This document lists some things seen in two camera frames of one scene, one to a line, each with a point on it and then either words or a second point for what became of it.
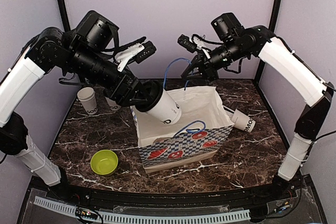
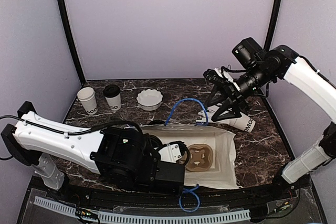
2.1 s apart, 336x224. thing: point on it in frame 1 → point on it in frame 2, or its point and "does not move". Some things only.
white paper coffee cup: x=112 y=104 does not move
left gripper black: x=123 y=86 → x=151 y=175
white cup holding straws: x=243 y=121 does not move
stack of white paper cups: x=86 y=96 does not move
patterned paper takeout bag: x=204 y=126 → x=212 y=160
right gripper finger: x=186 y=75 → x=215 y=93
